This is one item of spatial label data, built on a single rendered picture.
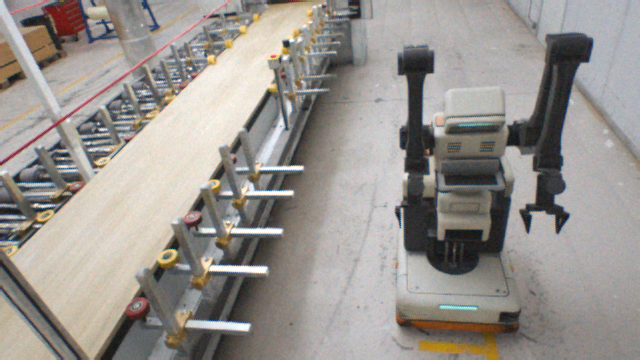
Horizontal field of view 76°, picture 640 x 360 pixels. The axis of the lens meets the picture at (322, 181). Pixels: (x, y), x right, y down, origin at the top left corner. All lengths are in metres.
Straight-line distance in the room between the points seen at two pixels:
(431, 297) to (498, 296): 0.33
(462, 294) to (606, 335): 0.78
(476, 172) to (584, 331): 1.22
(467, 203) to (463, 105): 0.49
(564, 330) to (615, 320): 0.28
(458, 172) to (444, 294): 0.77
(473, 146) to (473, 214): 0.35
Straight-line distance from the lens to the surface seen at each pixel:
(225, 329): 1.61
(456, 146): 1.72
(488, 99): 1.63
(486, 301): 2.30
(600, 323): 2.74
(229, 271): 1.76
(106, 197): 2.41
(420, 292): 2.29
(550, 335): 2.60
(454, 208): 1.91
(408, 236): 2.37
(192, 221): 1.97
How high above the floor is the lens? 2.05
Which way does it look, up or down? 35 degrees down
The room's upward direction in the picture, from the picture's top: 9 degrees counter-clockwise
